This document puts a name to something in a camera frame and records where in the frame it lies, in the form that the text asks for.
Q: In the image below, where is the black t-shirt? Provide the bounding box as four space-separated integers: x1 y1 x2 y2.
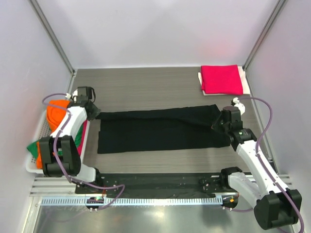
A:
97 104 230 154

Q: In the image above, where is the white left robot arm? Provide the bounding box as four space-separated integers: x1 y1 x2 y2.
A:
39 86 104 194

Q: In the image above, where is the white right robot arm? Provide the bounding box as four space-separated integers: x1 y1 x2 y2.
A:
212 96 305 233

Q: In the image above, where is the orange t-shirt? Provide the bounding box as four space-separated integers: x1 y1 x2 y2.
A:
36 100 70 169

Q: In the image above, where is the folded white t-shirt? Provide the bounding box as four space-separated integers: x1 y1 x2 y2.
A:
198 65 251 97

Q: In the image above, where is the folded pink t-shirt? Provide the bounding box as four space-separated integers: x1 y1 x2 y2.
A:
200 64 244 96

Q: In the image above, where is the pink t-shirt in basket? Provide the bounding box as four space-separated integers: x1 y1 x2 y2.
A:
77 120 88 155

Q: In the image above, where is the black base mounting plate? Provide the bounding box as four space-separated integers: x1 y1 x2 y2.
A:
75 172 248 195

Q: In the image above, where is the green t-shirt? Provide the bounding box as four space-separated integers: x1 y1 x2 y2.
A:
27 125 83 159

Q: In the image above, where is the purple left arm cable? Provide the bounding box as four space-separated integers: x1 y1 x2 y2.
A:
41 93 126 210

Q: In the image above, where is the left aluminium frame post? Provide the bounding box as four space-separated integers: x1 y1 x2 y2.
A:
28 0 75 76

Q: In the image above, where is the aluminium frame post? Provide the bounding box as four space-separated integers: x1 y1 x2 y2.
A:
28 0 75 76
243 0 288 71

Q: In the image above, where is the white slotted cable duct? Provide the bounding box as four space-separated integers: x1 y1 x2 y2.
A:
41 196 223 206

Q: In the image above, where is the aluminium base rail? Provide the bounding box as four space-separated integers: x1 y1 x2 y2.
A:
30 174 296 197

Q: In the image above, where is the right aluminium frame post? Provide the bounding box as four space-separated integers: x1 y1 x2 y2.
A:
243 0 288 71

